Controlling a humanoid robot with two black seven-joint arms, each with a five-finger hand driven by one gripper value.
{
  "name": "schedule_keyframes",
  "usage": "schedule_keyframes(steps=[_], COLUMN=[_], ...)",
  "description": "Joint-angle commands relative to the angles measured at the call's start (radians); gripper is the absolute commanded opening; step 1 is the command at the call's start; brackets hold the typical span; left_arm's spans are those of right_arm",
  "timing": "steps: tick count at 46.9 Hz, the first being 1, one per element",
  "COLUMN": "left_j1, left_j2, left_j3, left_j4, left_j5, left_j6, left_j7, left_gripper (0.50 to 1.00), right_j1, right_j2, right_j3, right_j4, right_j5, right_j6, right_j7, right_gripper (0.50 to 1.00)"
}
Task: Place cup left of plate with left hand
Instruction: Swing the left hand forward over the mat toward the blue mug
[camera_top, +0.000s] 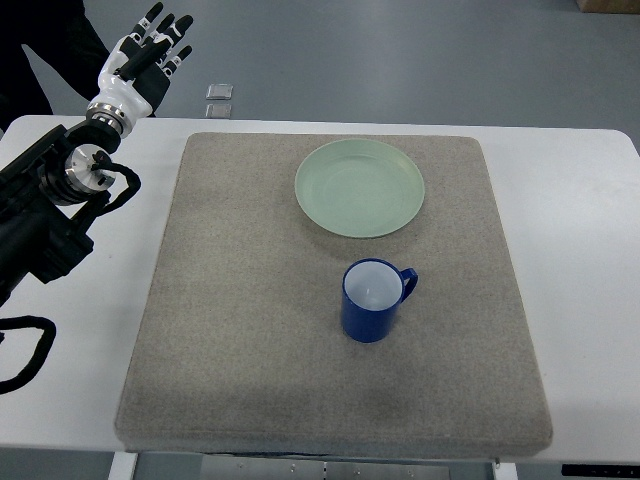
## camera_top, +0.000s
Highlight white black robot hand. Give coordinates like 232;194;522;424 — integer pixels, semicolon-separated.
86;2;194;139

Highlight blue mug white inside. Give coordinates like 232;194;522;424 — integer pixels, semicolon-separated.
340;258;419;343

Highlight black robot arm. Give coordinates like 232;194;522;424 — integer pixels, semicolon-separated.
1;119;141;302

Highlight upper floor socket plate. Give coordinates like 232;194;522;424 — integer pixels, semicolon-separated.
205;83;233;100

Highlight light green plate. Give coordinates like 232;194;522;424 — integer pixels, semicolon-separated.
294;138;425;238

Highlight grey felt mat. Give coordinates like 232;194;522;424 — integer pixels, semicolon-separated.
115;133;553;459

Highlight cardboard box corner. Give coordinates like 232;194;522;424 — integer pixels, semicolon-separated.
576;0;640;15

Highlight black braided cable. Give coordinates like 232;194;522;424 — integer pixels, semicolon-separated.
0;315;58;395

